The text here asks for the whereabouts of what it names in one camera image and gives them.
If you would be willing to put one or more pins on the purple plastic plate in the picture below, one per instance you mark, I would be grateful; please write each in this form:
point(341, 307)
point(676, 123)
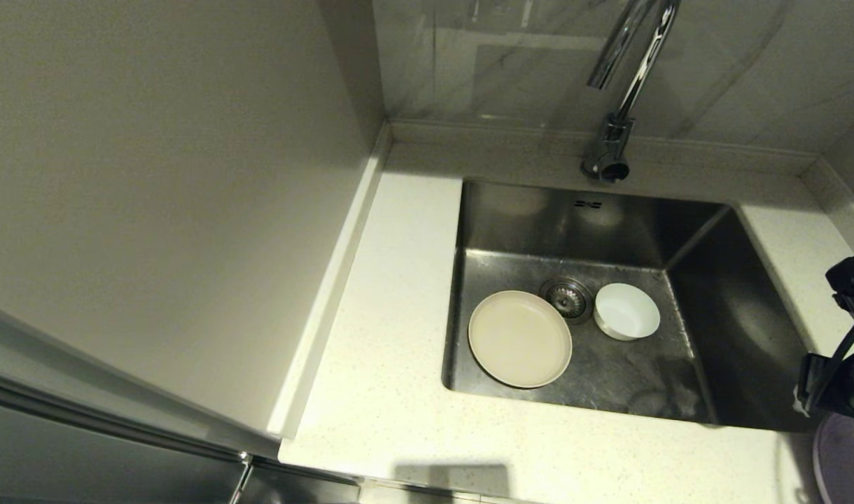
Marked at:
point(847, 462)

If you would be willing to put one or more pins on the white bowl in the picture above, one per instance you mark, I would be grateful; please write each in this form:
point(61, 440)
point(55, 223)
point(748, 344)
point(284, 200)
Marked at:
point(626, 311)

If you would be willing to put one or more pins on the beige plastic plate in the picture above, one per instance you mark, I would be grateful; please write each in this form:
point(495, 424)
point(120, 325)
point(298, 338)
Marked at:
point(518, 339)

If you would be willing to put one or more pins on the stainless steel sink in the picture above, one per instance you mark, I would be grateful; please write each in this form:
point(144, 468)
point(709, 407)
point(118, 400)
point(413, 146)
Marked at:
point(714, 315)

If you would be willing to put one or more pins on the round metal drain strainer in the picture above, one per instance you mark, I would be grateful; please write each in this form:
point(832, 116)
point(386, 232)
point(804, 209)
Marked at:
point(563, 294)

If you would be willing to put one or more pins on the chrome gooseneck faucet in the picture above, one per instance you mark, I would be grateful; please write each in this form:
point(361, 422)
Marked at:
point(609, 150)

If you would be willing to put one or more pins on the beige tall cabinet side panel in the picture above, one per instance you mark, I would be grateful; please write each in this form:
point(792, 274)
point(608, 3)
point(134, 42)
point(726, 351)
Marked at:
point(154, 210)

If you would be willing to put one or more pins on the steel appliance door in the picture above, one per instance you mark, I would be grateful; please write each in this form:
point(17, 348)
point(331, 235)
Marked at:
point(84, 462)

